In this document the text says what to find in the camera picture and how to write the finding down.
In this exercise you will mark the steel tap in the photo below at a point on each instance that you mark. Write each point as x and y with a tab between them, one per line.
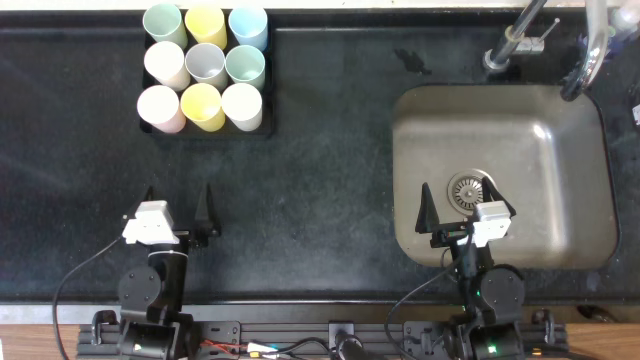
597	50

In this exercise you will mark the green cup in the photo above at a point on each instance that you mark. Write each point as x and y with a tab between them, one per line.
245	66
162	21

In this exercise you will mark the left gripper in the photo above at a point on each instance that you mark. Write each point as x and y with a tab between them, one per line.
192	235

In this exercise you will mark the blue soap bottle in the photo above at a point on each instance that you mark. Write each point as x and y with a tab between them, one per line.
625	20

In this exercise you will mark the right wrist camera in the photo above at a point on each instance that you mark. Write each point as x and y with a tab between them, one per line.
487	222

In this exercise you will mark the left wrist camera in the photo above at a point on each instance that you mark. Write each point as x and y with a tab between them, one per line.
150	222

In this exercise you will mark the black tray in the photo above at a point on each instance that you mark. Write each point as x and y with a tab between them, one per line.
267	100

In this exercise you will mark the white cup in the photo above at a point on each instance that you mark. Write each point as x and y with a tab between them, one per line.
165	64
242	104

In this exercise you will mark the mounting rail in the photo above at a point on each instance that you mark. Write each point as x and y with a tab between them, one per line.
300	334

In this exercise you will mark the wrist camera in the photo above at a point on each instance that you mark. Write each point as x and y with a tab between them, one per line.
487	222
150	222

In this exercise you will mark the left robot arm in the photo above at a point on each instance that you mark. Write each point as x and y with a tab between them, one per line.
160	290

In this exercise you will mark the grey cup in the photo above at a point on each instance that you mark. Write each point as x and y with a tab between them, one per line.
206	65

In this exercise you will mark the blue cup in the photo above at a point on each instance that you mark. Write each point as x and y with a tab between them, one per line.
248	24

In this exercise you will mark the steel sink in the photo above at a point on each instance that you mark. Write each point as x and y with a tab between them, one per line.
540	150

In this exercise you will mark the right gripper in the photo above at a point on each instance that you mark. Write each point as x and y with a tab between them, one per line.
447	235

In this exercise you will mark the pink cup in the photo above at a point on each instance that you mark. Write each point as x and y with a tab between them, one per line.
159	106

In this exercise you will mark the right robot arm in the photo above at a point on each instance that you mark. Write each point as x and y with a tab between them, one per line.
500	290

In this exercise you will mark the yellow cup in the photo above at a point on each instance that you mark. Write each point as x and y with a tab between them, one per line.
201	104
205	22

